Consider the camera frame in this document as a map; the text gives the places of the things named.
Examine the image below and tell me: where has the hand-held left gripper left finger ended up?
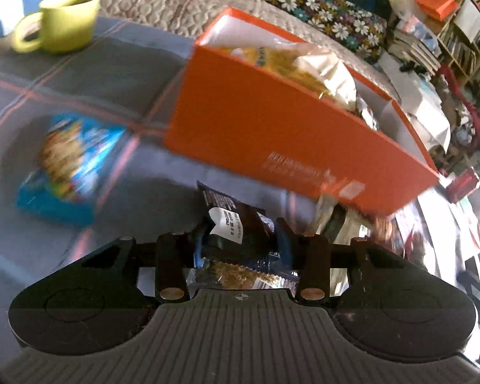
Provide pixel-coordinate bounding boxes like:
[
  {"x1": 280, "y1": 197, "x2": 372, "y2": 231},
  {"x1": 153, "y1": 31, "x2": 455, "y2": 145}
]
[{"x1": 80, "y1": 226, "x2": 209, "y2": 301}]

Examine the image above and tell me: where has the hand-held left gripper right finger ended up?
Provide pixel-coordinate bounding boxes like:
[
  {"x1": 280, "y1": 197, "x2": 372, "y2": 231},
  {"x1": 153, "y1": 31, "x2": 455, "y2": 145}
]
[{"x1": 276, "y1": 218, "x2": 404, "y2": 302}]

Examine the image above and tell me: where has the dark blue snack packet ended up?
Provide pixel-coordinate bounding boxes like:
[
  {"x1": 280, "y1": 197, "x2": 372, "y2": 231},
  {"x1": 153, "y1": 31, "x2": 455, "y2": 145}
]
[{"x1": 186, "y1": 180, "x2": 300, "y2": 291}]

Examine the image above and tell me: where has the orange cardboard box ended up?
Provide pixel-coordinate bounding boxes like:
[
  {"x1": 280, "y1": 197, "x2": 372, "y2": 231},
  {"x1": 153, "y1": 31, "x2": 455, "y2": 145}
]
[{"x1": 163, "y1": 7, "x2": 441, "y2": 217}]

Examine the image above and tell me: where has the yellow snack packet green print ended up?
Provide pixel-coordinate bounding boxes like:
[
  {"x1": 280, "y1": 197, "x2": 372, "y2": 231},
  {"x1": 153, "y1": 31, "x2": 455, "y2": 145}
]
[{"x1": 220, "y1": 44, "x2": 324, "y2": 97}]

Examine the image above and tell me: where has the blue cookie snack packet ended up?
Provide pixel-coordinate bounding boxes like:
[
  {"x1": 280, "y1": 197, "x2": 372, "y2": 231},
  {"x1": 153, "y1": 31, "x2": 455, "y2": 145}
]
[{"x1": 16, "y1": 113, "x2": 126, "y2": 225}]

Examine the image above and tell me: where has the red soda can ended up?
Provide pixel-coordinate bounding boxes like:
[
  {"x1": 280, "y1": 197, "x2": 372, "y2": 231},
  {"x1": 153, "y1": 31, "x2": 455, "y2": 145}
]
[{"x1": 448, "y1": 170, "x2": 480, "y2": 203}]

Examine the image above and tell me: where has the stack of books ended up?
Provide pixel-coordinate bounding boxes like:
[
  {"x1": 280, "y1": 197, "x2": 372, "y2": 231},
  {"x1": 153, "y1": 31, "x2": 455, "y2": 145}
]
[{"x1": 388, "y1": 14, "x2": 443, "y2": 75}]

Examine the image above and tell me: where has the floral cushion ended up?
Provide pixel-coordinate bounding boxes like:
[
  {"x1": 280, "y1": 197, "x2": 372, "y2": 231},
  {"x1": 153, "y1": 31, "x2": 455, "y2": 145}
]
[{"x1": 260, "y1": 0, "x2": 388, "y2": 62}]

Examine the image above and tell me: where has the green mug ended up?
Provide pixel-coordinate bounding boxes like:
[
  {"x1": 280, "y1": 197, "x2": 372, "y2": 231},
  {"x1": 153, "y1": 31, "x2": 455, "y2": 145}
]
[{"x1": 13, "y1": 0, "x2": 101, "y2": 54}]

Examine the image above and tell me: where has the wooden bookshelf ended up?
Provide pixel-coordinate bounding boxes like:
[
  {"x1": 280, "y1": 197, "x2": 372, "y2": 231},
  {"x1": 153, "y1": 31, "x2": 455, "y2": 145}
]
[{"x1": 418, "y1": 0, "x2": 480, "y2": 100}]

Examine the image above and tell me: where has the red fabric strap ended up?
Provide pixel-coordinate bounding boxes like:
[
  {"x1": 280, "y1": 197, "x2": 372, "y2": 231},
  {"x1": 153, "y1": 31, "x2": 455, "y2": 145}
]
[{"x1": 438, "y1": 64, "x2": 480, "y2": 148}]

